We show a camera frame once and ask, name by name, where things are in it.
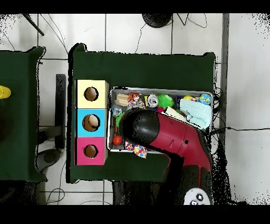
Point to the polka dot colourful cloth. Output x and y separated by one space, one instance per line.
137 150

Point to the cream yellow cloth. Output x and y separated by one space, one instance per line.
175 113

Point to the mint green cloth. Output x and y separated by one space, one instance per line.
197 113

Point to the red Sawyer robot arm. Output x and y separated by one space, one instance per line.
168 135

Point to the clear shallow mesh bin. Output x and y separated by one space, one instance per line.
122 148

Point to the wooden box with three holes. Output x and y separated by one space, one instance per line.
99 127

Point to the orange tiger toy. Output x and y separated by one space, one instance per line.
133 98

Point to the pale wooden block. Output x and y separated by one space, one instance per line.
122 99

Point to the crushed silver can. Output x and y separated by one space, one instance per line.
152 100

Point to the small green spiky ball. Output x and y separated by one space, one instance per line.
165 100

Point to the red ball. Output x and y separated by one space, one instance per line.
117 140

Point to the plain yellow ball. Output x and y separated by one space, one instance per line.
187 98

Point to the blue globe ball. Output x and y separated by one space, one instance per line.
205 99

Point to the black round stand base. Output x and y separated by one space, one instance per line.
157 19

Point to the side table with green cloth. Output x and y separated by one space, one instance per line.
19 122

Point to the yellow round object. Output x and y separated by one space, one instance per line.
4 92

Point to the black rod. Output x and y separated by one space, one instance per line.
33 24

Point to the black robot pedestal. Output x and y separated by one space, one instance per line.
139 194

